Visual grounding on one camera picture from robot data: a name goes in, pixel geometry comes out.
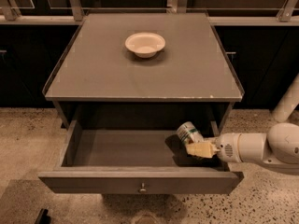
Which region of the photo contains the green white 7up can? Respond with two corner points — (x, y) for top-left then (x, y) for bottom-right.
(177, 121), (204, 145)

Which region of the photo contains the white paper bowl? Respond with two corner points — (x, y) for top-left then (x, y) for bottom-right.
(125, 33), (165, 59)

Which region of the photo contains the black object at floor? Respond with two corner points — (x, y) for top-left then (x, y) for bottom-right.
(35, 209), (51, 224)

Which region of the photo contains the grey cabinet with flat top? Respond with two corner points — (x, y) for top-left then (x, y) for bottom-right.
(44, 16), (244, 130)

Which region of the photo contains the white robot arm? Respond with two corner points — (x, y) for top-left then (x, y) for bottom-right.
(184, 75), (299, 175)

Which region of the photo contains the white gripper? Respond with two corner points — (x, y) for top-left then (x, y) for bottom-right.
(186, 133), (241, 163)

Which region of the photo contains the metal railing frame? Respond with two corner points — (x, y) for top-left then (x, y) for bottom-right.
(1, 0), (299, 26)

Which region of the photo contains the open grey top drawer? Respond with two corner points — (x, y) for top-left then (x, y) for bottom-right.
(38, 121), (243, 195)

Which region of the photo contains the round metal drawer knob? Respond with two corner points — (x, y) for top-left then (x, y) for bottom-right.
(138, 183), (148, 194)

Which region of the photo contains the round robot base part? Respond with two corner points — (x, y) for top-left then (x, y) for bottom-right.
(131, 212), (159, 224)

